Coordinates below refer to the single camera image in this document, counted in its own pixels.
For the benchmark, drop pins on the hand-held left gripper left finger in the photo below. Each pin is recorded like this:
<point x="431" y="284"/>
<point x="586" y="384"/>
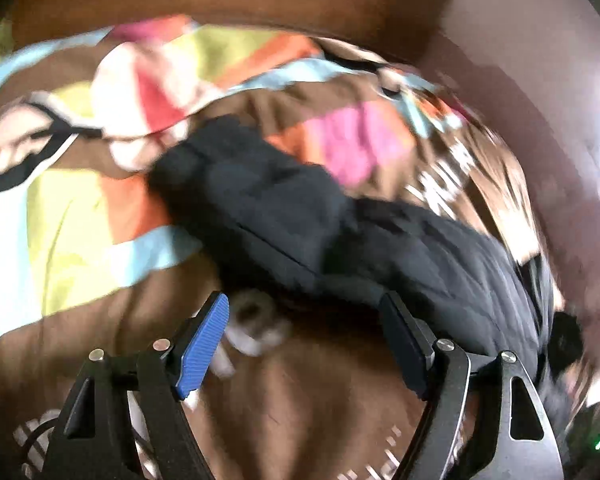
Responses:
<point x="204" y="347"/>

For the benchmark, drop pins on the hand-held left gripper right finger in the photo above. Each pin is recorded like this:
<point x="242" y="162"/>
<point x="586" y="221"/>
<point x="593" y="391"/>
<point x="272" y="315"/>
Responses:
<point x="405" y="352"/>

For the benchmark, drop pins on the black puffer jacket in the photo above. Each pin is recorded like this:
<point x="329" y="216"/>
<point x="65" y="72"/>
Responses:
<point x="280" y="210"/>

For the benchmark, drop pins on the brown patterned quilt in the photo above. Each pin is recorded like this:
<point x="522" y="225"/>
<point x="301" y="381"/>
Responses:
<point x="305" y="410"/>

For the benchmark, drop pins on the colourful printed bed sheet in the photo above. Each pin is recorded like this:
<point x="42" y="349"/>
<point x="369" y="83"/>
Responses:
<point x="70" y="220"/>

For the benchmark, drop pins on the wooden headboard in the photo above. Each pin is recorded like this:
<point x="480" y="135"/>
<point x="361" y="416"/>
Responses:
<point x="220" y="0"/>

